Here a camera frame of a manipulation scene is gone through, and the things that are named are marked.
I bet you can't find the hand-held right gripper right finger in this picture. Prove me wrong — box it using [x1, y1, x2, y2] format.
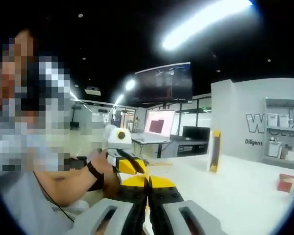
[148, 175, 224, 235]

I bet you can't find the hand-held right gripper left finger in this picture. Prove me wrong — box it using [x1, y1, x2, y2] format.
[65, 175, 148, 235]

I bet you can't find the person's left hand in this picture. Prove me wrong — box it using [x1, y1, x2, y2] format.
[86, 149, 121, 198]

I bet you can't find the side desk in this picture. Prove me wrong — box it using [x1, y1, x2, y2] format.
[131, 138, 173, 159]

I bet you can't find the ceiling projector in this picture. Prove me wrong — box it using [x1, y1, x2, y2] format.
[84, 86, 102, 96]

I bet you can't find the black labelled box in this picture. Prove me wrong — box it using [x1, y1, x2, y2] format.
[177, 143, 208, 158]

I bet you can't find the black monitor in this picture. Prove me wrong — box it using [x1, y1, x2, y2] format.
[182, 125, 211, 143]

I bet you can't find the person's grey shirt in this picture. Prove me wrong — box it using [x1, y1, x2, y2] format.
[0, 171, 89, 235]

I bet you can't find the hanging dark display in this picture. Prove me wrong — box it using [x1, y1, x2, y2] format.
[134, 61, 194, 103]

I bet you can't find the yellow cardboard box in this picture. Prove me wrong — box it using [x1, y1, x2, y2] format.
[206, 130, 222, 173]

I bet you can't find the red flat box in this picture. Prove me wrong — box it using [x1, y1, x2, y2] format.
[276, 173, 294, 193]

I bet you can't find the row of white storage bins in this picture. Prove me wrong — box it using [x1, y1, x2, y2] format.
[267, 115, 294, 159]

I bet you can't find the grey metal shelf rack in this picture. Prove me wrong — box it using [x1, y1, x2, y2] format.
[262, 97, 294, 168]

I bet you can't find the long ceiling light strip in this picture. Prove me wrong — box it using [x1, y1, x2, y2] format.
[161, 0, 255, 51]

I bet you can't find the black chest device cable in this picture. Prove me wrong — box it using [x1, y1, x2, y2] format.
[32, 170, 75, 223]

